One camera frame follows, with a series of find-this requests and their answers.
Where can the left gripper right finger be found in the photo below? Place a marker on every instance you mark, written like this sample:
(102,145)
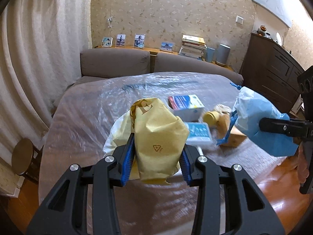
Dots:
(247,209)

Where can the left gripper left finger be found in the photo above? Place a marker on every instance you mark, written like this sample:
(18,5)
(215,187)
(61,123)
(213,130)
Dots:
(63,211)

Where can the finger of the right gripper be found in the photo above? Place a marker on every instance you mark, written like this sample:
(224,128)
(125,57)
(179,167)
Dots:
(277,126)

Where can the clear box teal label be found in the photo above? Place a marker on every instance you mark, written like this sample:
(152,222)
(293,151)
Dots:
(199,134)

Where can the brown cardboard box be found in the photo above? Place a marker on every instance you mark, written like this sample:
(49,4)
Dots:
(235,137)

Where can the yellow paper bag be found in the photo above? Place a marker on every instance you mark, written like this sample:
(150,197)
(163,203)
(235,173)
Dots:
(160,137)

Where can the yellow plastic cup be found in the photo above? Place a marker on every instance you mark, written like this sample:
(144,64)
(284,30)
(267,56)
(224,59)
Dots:
(211,118)

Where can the blue white medicine box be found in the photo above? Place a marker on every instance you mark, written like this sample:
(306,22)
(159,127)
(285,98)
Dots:
(188,108)

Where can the cream tissue ball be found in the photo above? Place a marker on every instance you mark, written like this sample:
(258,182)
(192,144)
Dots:
(222,109)

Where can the right hand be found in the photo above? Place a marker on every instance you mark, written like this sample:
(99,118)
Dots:
(303,170)

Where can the dark wooden dresser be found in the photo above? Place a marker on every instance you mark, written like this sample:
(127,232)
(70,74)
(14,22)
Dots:
(271,71)

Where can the round wooden stool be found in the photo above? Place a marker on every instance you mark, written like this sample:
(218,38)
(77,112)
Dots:
(26,160)

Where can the large grey speaker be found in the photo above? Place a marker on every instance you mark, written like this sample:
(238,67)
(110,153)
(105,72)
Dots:
(222,54)

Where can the small blue-grey speaker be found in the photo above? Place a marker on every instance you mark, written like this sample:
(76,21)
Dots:
(209,54)

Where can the right brown sofa cushion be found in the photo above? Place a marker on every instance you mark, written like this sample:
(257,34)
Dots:
(176,63)

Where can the brown sofa cushion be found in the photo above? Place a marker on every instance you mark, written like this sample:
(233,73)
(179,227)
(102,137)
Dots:
(176,63)
(114,62)

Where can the stack of books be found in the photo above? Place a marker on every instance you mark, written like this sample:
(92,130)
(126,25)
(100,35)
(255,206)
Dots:
(193,47)

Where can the brown sofa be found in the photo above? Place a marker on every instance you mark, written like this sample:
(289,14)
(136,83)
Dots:
(107,63)

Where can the left brown sofa cushion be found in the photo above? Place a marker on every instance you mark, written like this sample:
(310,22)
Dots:
(114,62)

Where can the beige curtain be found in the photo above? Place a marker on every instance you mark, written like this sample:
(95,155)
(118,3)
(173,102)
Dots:
(41,42)

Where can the white wall switch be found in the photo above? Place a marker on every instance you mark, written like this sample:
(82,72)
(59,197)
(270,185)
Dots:
(239,20)

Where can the landscape photo frame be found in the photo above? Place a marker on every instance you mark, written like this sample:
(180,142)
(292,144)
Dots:
(167,46)

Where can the leftmost photo frame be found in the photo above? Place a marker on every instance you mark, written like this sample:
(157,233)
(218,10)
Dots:
(106,42)

